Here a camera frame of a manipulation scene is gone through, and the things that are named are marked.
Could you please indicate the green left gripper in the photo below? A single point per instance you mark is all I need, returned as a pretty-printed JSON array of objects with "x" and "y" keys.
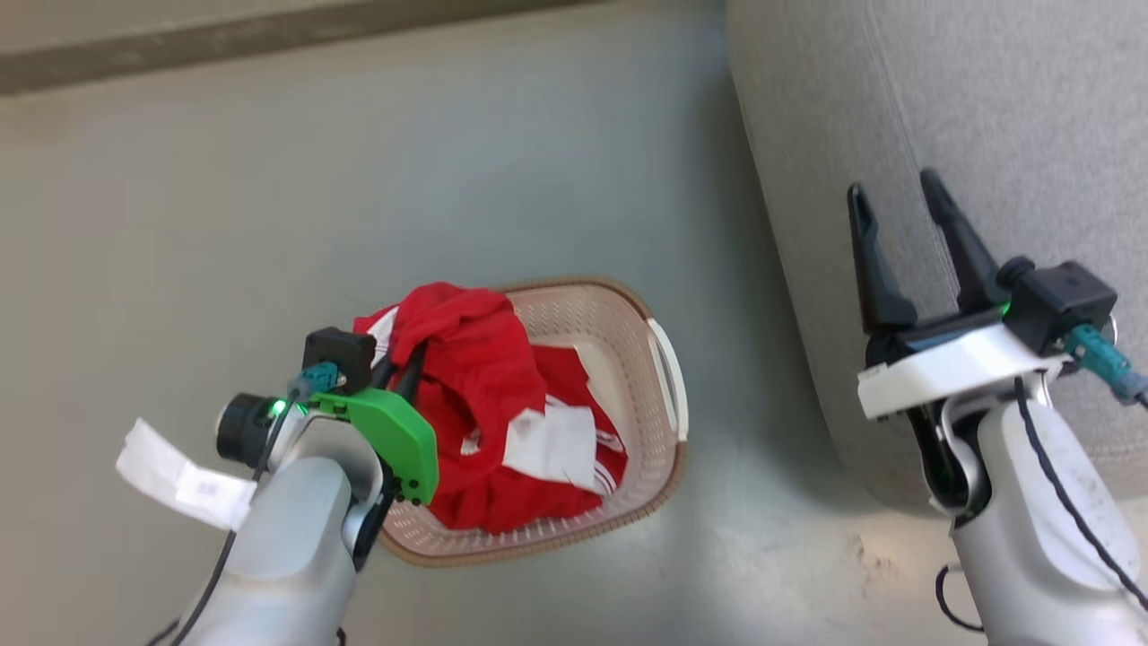
[{"x": 399, "y": 440}]

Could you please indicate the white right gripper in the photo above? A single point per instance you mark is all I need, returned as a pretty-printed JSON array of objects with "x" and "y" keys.
[{"x": 951, "y": 368}]

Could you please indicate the red and white garment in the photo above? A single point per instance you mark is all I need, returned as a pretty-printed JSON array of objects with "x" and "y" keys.
[{"x": 475, "y": 368}]

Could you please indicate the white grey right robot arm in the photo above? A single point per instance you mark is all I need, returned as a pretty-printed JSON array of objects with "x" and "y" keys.
[{"x": 1022, "y": 538}]

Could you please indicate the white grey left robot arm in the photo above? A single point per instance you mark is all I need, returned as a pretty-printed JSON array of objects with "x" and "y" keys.
[{"x": 287, "y": 529}]

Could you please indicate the beige perforated laundry basket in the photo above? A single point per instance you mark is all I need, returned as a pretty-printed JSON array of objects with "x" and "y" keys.
[{"x": 619, "y": 341}]

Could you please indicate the grey fabric sofa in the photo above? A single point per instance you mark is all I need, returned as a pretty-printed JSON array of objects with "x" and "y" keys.
[{"x": 987, "y": 108}]

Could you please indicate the white tape label strip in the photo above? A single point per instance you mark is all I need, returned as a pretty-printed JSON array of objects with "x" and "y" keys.
[{"x": 179, "y": 475}]

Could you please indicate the dark grey baseboard strip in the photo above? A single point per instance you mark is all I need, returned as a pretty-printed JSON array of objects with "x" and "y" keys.
[{"x": 179, "y": 49}]

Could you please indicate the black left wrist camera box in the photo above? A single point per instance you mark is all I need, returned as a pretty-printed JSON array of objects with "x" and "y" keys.
[{"x": 339, "y": 350}]

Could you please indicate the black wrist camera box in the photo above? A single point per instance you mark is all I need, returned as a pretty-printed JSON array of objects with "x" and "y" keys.
[
  {"x": 339, "y": 350},
  {"x": 1063, "y": 301}
]

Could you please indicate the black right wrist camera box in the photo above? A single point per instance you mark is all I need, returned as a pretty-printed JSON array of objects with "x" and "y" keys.
[{"x": 1063, "y": 301}]

